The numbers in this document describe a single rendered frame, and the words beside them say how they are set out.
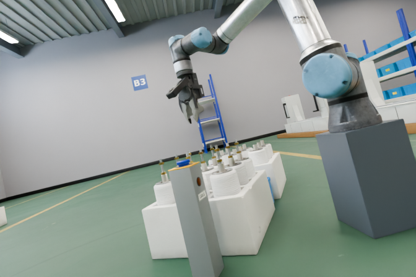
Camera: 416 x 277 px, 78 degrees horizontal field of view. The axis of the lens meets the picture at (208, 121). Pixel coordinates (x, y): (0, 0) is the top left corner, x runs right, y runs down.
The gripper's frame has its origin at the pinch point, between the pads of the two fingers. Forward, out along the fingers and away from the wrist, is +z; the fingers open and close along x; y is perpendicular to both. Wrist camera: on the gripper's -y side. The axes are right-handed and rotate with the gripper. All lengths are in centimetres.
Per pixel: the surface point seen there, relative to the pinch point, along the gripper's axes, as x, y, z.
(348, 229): -45, 10, 46
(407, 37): -57, 572, -90
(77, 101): 632, 222, -168
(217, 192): -15.0, -11.3, 26.9
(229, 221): -19.0, -13.4, 35.4
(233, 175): -19.8, -7.2, 22.6
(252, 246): -24, -12, 44
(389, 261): -58, -6, 46
